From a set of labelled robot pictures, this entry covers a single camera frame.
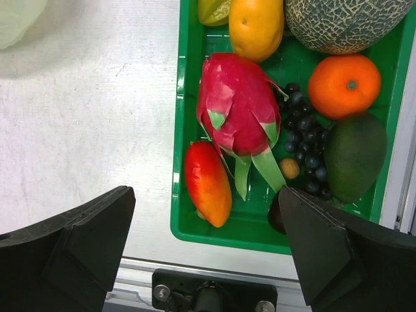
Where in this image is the orange tangerine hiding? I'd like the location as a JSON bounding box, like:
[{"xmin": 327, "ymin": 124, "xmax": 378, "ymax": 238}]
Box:
[{"xmin": 307, "ymin": 54, "xmax": 382, "ymax": 120}]

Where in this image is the dark blue grape bunch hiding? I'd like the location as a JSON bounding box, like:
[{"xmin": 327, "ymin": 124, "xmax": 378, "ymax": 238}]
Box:
[{"xmin": 274, "ymin": 82, "xmax": 333, "ymax": 201}]

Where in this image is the dark purple passion fruit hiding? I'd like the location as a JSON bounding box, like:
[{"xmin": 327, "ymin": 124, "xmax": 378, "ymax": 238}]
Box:
[{"xmin": 267, "ymin": 194, "xmax": 286, "ymax": 235}]

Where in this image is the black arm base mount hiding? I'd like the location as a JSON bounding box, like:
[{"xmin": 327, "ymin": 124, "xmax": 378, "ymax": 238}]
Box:
[{"xmin": 152, "ymin": 269, "xmax": 278, "ymax": 312}]

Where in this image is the red orange mango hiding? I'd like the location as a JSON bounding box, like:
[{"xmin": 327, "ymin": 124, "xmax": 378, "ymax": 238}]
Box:
[{"xmin": 185, "ymin": 141, "xmax": 232, "ymax": 228}]

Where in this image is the netted green cantaloupe melon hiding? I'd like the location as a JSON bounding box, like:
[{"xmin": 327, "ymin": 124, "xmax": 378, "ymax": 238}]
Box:
[{"xmin": 284, "ymin": 0, "xmax": 415, "ymax": 55}]

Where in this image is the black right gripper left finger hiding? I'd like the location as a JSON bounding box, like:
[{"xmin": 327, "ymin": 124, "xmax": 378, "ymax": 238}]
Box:
[{"xmin": 1, "ymin": 186, "xmax": 135, "ymax": 311}]

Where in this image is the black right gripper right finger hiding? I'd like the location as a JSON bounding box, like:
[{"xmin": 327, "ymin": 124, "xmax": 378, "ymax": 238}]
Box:
[{"xmin": 278, "ymin": 187, "xmax": 415, "ymax": 311}]

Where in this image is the green avocado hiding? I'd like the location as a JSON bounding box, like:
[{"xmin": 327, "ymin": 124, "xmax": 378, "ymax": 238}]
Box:
[{"xmin": 324, "ymin": 112, "xmax": 387, "ymax": 203}]

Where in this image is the yellow orange lemon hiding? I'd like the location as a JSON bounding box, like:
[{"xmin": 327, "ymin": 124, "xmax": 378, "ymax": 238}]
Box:
[{"xmin": 229, "ymin": 0, "xmax": 285, "ymax": 63}]

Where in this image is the pale green plastic bag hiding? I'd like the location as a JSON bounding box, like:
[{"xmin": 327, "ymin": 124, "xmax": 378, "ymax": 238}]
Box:
[{"xmin": 1, "ymin": 0, "xmax": 48, "ymax": 50}]

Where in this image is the pink dragon fruit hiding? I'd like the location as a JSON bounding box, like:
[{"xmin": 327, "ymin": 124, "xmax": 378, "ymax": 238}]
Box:
[{"xmin": 196, "ymin": 52, "xmax": 289, "ymax": 199}]

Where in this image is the green plastic tray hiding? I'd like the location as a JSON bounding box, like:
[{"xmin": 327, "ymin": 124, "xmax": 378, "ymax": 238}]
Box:
[{"xmin": 170, "ymin": 1, "xmax": 415, "ymax": 255}]

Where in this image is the yellow green starfruit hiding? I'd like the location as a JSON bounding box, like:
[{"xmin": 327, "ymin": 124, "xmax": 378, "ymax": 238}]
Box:
[{"xmin": 198, "ymin": 0, "xmax": 231, "ymax": 27}]

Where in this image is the small tan longan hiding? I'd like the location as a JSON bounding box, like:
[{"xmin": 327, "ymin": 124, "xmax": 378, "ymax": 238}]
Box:
[{"xmin": 279, "ymin": 158, "xmax": 300, "ymax": 179}]

